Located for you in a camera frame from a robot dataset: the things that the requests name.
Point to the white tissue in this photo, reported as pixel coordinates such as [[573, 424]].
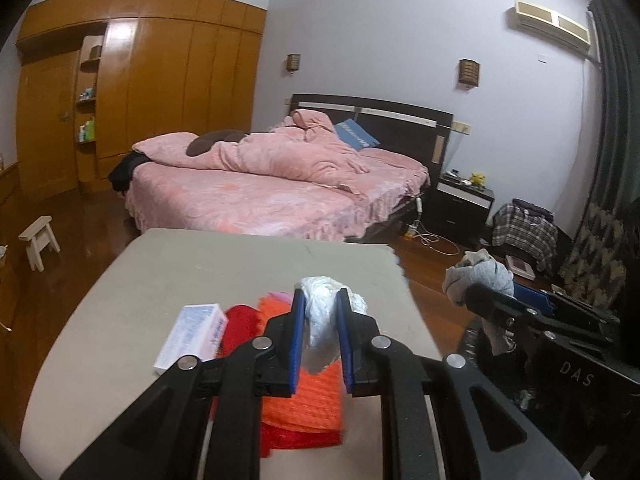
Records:
[[320, 310]]

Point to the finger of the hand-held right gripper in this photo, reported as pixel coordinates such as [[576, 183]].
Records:
[[565, 305], [500, 305]]

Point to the white power adapter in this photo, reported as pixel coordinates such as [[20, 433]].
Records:
[[419, 206]]

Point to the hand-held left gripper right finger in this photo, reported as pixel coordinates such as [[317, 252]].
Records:
[[345, 340]]

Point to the patterned armchair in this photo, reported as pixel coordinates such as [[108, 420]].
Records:
[[597, 255]]

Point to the red cloth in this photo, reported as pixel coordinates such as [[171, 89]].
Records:
[[240, 322]]

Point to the bed with pink sheet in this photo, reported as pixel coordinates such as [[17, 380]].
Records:
[[240, 200]]

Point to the green bottles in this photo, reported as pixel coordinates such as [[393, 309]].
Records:
[[87, 131]]

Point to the yellow toy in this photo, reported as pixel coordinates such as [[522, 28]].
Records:
[[477, 179]]

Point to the white medicine box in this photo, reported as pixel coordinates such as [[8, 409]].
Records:
[[192, 335]]

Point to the pink duvet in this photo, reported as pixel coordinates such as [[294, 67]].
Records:
[[280, 160]]

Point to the power strip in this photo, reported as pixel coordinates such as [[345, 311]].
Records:
[[412, 233]]

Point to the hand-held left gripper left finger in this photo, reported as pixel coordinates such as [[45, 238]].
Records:
[[298, 340]]

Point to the blue pillow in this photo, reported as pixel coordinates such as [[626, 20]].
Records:
[[356, 135]]

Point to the dark nightstand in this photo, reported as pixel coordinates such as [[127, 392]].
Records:
[[462, 205]]

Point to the grey cloth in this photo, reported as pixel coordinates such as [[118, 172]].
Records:
[[480, 270]]

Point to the brown wall lamp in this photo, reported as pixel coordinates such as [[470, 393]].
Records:
[[469, 71], [293, 62]]

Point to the small white stool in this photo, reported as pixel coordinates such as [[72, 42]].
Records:
[[39, 237]]

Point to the brown cushion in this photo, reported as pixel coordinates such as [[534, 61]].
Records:
[[215, 141]]

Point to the wall outlet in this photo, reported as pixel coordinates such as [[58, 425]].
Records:
[[461, 127]]

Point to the black clothing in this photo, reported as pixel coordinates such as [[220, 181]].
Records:
[[122, 172]]

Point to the wall air conditioner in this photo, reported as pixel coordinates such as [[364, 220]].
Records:
[[552, 25]]

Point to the dark wooden headboard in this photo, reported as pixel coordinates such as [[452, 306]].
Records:
[[405, 127]]

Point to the plaid bag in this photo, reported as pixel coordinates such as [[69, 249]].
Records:
[[525, 235]]

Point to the orange knitted cloth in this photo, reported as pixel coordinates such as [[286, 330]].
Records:
[[310, 402]]

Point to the wooden wardrobe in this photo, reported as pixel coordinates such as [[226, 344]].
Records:
[[150, 90]]

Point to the dark green curtain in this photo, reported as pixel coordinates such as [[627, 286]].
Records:
[[617, 110]]

